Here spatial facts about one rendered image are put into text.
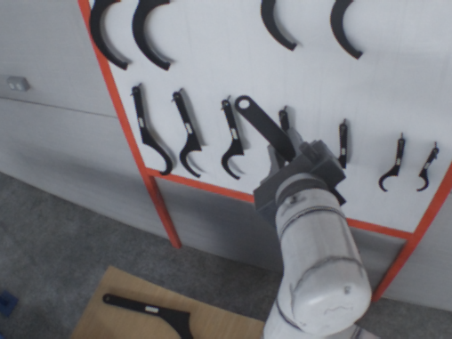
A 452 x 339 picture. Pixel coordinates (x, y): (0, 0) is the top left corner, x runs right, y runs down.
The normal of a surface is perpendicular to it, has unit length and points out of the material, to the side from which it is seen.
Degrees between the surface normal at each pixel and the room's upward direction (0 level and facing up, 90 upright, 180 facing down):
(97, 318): 0
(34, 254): 0
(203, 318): 0
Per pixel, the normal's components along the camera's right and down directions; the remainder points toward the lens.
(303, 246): -0.55, -0.68
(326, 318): 0.00, 0.50
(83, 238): -0.11, -0.64
